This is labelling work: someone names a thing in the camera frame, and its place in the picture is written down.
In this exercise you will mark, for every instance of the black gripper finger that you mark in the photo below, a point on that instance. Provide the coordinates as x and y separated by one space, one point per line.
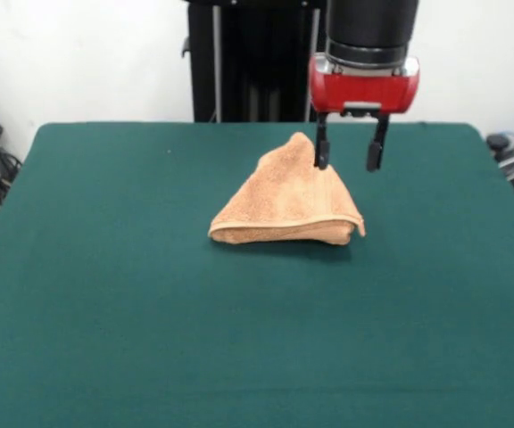
375 156
322 151

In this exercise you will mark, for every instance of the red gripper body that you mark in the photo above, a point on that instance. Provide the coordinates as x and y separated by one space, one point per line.
364 91

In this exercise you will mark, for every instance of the tan terry towel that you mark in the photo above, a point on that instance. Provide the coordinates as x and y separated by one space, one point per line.
284 200

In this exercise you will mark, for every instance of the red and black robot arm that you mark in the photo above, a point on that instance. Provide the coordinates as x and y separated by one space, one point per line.
373 27

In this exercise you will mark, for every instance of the dark green table cloth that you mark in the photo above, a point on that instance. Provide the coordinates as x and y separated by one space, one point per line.
105 312

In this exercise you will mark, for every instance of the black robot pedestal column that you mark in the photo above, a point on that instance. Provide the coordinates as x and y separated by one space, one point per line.
261 67

